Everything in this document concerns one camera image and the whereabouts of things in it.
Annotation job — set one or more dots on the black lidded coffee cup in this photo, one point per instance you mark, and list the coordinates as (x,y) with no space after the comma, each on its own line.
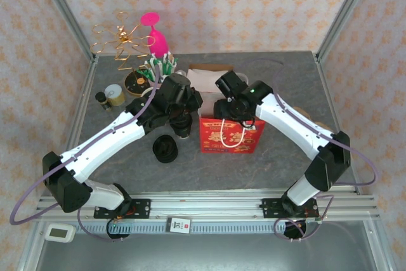
(181,128)

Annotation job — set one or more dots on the red paper takeout bag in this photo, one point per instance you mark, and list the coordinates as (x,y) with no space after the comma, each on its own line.
(231,137)

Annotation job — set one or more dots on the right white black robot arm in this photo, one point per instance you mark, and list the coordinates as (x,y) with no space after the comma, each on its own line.
(295,122)

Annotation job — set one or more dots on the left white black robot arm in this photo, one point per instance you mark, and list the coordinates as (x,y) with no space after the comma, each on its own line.
(98,147)

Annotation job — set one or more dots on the stack of white napkins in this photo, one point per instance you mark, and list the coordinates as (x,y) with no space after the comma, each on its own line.
(204,79)

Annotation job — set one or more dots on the cardboard napkin tray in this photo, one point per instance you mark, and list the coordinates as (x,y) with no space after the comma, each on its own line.
(209,67)

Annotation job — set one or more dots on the stack of black cup lids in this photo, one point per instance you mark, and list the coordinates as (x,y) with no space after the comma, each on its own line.
(165,148)

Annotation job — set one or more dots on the brown pulp cup carrier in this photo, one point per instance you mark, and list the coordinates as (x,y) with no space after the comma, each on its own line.
(299,111)

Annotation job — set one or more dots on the gold tin can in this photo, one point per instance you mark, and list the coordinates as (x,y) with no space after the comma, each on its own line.
(114,93)

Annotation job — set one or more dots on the pink plastic wine glass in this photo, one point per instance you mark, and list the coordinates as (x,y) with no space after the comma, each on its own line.
(157,42)

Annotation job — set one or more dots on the small dark bottle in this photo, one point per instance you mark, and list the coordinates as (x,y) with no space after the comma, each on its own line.
(101,98)

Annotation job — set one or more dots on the white number tag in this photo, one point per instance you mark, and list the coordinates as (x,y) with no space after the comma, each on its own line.
(178,226)

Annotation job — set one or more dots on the white digital thermometer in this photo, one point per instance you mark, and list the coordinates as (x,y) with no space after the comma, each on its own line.
(59,233)

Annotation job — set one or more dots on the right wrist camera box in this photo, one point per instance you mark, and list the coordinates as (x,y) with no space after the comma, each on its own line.
(231,83)

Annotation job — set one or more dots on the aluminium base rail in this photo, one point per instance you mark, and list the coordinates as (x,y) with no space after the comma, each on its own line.
(206,206)

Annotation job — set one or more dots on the aluminium frame post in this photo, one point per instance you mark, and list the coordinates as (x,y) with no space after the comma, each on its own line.
(344,14)
(68,14)

